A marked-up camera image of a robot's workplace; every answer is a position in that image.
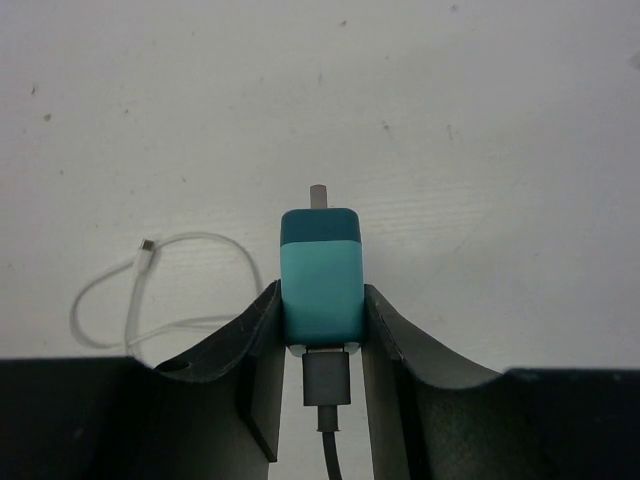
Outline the teal usb charger plug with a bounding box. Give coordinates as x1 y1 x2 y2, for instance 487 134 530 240
280 184 364 356

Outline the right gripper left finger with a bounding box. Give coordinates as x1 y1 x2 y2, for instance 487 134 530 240
144 281 285 461

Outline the white usb cable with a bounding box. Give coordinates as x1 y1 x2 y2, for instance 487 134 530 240
69 230 354 480

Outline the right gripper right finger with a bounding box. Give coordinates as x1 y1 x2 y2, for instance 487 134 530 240
361 284 499 479

